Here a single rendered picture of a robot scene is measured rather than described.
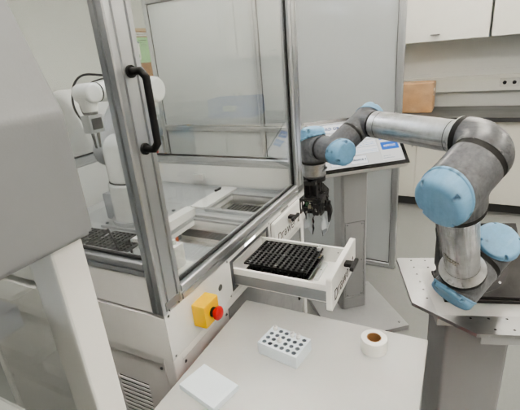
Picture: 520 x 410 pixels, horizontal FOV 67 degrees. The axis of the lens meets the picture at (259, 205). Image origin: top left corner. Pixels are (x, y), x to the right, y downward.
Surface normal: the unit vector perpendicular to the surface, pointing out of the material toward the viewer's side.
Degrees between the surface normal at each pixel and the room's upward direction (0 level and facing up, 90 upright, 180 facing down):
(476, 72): 90
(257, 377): 0
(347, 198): 90
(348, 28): 90
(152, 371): 90
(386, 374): 0
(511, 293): 44
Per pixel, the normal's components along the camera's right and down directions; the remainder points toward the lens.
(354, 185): 0.22, 0.33
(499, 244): -0.08, -0.52
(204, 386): -0.08, -0.93
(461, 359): -0.15, 0.36
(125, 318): -0.44, 0.35
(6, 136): 0.90, 0.09
